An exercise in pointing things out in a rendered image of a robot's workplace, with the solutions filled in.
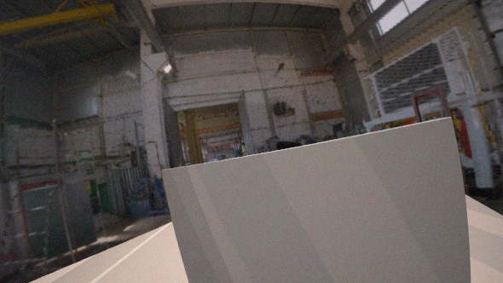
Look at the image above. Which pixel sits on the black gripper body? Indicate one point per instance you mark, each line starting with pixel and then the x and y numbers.
pixel 287 144

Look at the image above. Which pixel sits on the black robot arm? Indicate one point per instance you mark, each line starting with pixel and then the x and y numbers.
pixel 311 140

